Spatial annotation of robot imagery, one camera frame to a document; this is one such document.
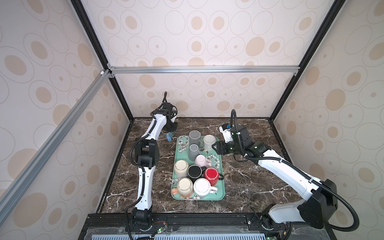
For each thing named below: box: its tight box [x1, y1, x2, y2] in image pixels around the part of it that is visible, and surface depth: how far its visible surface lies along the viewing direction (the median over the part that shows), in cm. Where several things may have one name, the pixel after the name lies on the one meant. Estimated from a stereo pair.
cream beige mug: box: [174, 160, 189, 179], surface depth 85 cm
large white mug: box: [193, 177, 218, 198], surface depth 79 cm
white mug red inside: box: [203, 134, 216, 151], surface depth 99 cm
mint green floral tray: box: [170, 135, 226, 201], surface depth 85 cm
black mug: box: [187, 164, 207, 183], surface depth 83 cm
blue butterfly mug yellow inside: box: [165, 132, 174, 143], surface depth 101 cm
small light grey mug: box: [188, 143, 200, 161], surface depth 92 cm
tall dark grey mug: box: [188, 130, 203, 149], surface depth 98 cm
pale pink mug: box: [194, 154, 213, 168], surface depth 88 cm
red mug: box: [204, 167, 224, 187], surface depth 83 cm
